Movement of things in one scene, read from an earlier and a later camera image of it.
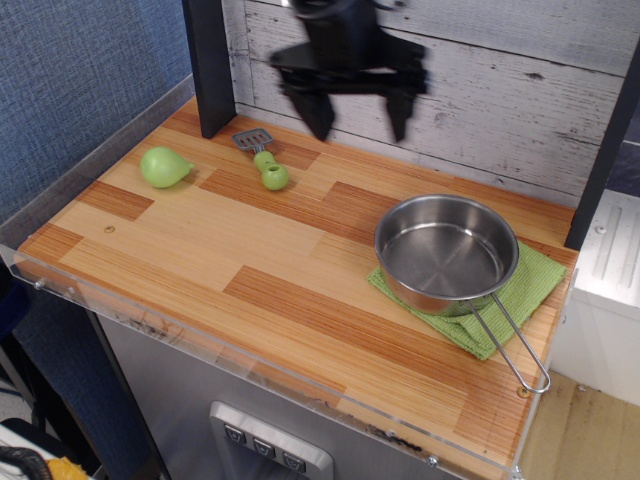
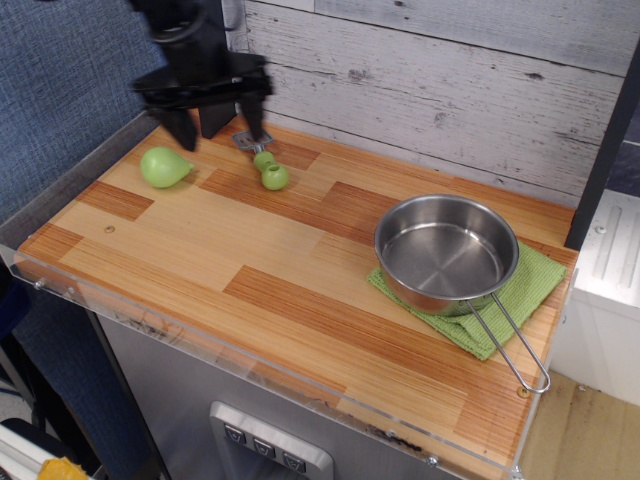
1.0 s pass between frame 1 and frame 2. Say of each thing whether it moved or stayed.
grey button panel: stayed
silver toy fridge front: stayed
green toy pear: stayed
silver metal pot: stayed
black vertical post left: stayed
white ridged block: stayed
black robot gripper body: moved
